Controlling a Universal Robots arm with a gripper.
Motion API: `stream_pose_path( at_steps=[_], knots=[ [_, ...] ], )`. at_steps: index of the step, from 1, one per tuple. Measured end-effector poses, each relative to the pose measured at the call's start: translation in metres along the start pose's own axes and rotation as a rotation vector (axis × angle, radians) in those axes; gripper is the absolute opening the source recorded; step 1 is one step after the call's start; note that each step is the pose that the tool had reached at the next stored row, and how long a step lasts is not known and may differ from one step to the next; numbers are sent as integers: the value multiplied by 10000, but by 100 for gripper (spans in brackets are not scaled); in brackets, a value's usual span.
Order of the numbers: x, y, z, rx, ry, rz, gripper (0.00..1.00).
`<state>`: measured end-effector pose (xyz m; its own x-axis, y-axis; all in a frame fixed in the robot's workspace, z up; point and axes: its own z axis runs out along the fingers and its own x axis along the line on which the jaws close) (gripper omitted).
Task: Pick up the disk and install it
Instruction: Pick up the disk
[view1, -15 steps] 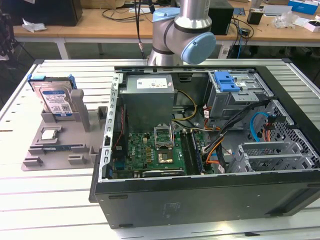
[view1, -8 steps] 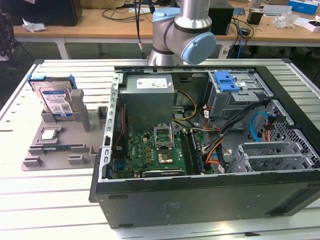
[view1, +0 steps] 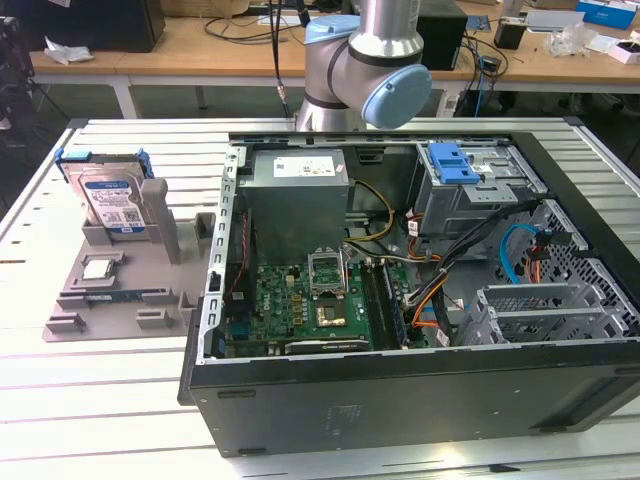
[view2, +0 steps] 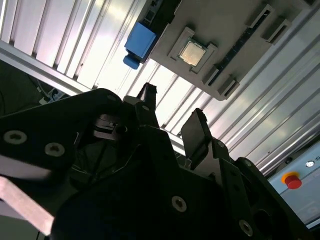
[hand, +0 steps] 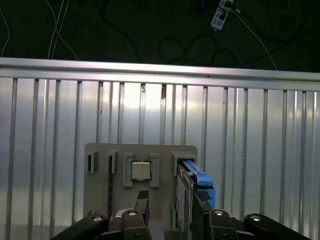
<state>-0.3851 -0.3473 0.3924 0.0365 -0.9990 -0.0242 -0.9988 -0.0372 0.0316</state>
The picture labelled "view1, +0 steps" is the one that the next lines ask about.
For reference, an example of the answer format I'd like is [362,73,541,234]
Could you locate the clear plastic bag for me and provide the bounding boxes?
[542,24,599,56]

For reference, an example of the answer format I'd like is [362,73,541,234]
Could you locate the small black open box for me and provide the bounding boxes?
[494,17,526,50]

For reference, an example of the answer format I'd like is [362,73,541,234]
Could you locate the black case fan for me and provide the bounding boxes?
[223,207,257,321]

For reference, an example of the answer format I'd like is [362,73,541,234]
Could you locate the yellow wire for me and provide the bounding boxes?
[344,178,397,251]

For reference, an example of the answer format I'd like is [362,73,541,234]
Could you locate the hard disk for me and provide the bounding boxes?
[54,147,154,236]

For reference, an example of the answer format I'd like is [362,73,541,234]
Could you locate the metal CPU socket cover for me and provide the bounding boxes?
[305,248,349,300]

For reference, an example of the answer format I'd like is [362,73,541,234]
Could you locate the silver disk bay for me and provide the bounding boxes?
[457,282,640,346]

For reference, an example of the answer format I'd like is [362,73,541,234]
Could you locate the black open PC case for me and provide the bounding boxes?
[177,127,640,459]

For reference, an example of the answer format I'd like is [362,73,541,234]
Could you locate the blue hanging cable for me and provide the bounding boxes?
[474,54,490,119]

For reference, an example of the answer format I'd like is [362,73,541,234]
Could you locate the green motherboard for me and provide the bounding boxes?
[222,259,416,351]

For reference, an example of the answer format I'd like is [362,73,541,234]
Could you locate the installed RAM stick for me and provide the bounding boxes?
[384,262,409,350]

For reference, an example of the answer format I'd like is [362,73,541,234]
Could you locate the silver drive cage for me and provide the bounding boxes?
[412,141,549,241]

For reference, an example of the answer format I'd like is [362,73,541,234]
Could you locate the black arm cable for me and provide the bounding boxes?
[268,0,292,119]

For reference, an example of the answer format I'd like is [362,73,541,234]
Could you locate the blue plastic drive latch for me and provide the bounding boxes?
[428,142,479,186]

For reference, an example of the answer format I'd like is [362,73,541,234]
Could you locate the blue RAM stick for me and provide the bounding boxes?
[84,289,144,304]

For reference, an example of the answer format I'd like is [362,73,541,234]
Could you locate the black RAM slot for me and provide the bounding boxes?
[360,259,384,351]
[373,259,396,351]

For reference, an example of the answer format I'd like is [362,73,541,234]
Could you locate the silver CPU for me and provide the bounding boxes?
[82,258,119,281]

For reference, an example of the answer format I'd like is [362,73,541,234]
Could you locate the black graphics card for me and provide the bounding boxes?
[284,338,374,357]

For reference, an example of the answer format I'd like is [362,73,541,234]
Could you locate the thick black cable bundle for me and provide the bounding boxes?
[407,198,546,306]

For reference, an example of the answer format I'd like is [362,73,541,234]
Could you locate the large black computer box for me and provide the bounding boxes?
[9,0,166,54]

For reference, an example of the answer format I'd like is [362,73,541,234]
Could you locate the grey parts rack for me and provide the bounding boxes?
[42,179,219,344]

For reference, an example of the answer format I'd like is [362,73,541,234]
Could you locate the black upright box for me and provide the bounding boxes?
[417,2,469,71]

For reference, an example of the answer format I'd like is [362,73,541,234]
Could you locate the red and black twisted wire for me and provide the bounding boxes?
[238,210,251,304]

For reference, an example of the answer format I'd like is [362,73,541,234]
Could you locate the CPU socket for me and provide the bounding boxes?
[314,298,346,329]

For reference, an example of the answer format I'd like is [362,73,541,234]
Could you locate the blue cardboard box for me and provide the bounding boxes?
[574,0,640,26]

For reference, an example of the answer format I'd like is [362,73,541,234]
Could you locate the grey power supply unit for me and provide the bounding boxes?
[237,147,354,264]

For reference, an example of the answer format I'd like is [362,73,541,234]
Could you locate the orange wire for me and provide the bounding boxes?
[410,284,454,331]

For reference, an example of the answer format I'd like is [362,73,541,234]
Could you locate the wooden desk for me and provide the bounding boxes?
[27,14,640,94]

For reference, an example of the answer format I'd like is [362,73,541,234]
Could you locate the blue data wire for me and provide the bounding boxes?
[499,223,546,284]

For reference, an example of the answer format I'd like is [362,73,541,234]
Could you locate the crumpled white paper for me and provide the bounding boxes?
[43,35,95,66]

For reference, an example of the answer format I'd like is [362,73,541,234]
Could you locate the grey black power cable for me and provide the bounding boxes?
[347,239,444,266]

